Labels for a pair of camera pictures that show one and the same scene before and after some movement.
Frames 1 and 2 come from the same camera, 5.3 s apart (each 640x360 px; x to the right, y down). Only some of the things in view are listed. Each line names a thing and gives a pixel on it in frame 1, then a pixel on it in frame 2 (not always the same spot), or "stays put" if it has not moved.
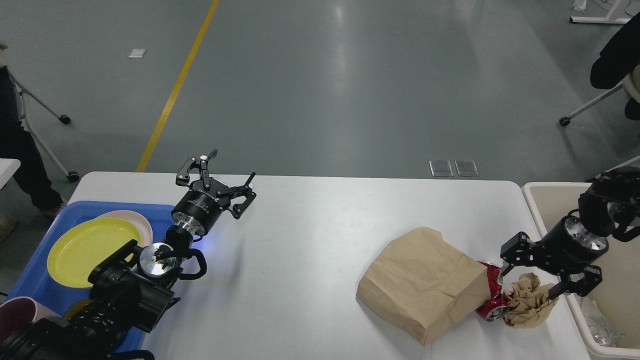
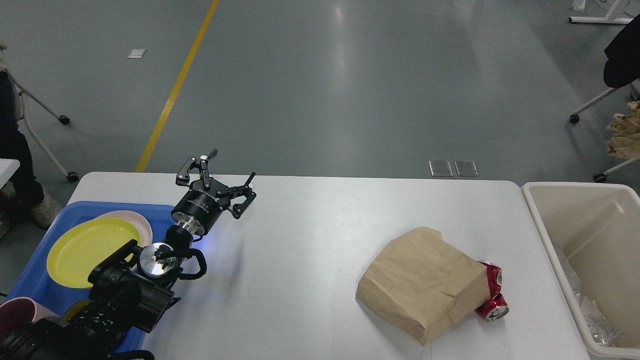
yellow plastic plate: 80,248 stays put
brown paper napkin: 529,304 → 625,142
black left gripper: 199,209 stays put
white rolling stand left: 73,176 stays put
